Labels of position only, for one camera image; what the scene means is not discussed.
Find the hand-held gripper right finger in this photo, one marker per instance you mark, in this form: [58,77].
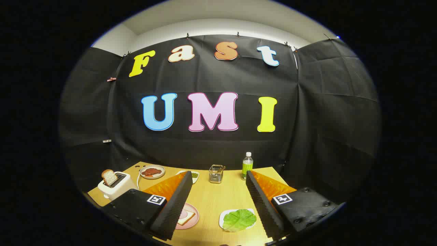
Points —
[263,205]

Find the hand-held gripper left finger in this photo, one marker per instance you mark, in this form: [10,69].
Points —
[175,205]

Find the green lettuce leaf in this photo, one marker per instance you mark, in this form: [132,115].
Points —
[239,220]

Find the toasted bread slice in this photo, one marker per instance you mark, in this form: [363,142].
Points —
[109,177]

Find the pink ham slice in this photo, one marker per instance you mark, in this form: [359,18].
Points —
[182,213]

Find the bread slice with ham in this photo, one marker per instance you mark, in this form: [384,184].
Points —
[187,218]

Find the pink round plate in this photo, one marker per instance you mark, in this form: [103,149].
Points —
[193,223]

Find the white divided bean dish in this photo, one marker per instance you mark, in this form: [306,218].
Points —
[195,175]

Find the round white meat plate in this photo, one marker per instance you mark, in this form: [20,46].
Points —
[152,177]

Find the green label plastic bottle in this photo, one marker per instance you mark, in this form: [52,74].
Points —
[247,167]

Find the brown meat steak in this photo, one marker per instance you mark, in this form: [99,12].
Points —
[152,171]

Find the white square plate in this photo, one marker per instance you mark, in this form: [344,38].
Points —
[222,218]

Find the wooden spoon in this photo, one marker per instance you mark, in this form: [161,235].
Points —
[221,168]

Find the white toaster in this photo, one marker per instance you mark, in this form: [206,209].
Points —
[117,189]

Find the black backdrop cloth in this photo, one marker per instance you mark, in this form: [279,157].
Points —
[211,147]

